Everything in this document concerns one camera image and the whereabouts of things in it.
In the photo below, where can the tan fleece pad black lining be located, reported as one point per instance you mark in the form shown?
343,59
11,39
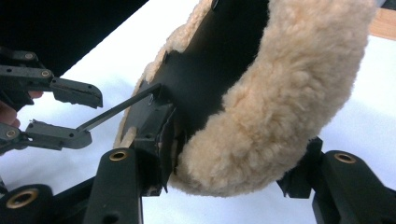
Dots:
280,93

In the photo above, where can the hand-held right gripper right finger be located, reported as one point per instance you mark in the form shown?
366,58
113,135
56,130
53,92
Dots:
348,193

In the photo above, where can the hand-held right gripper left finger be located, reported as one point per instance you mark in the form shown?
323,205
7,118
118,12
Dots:
115,186

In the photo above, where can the white table mat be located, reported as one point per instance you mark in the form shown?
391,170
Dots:
358,109

